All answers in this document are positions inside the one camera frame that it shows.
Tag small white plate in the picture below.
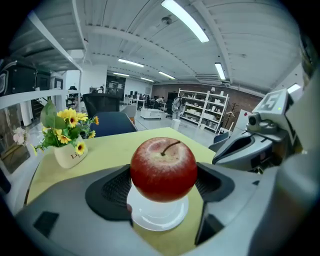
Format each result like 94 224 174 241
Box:
126 183 190 232

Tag small white flower bunch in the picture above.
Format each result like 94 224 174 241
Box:
12 126 30 146

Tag red apple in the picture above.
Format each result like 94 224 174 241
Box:
129 136 199 203

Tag black mesh chair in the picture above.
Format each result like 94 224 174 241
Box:
82 92 121 120

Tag dark grey chair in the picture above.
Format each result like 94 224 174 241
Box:
208 131 231 153

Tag white desk with monitors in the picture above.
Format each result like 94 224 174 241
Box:
124 90 146 109

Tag white low cabinet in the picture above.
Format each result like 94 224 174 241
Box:
140 107 163 120

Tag black office chair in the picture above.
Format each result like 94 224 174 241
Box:
66 85 81 109

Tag person's white shirt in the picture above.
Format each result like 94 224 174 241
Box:
284 62 320 156

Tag blue chair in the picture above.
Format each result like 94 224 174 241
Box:
89 111 138 138

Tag person's right forearm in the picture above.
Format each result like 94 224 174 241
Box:
272 149 320 251

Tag wooden coat rack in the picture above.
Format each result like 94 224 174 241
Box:
222 102 240 131

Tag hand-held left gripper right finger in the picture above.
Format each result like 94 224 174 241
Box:
194 161 282 256

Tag yellow flowers in white pot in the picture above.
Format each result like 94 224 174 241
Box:
30 98 100 170

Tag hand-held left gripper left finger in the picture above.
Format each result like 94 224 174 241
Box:
15 163 163 256

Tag yellow tablecloth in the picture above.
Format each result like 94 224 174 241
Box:
26 126 217 256

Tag brown tissue box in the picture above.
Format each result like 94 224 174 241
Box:
0 143 31 175

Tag white storage shelving unit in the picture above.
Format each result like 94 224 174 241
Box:
177 87 230 133

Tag black box appliance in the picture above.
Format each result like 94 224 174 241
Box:
0 61 38 97

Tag white metal shelf rack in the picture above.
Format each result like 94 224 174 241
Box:
0 9 88 213

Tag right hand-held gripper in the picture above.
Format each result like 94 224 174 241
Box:
212 87 298 174

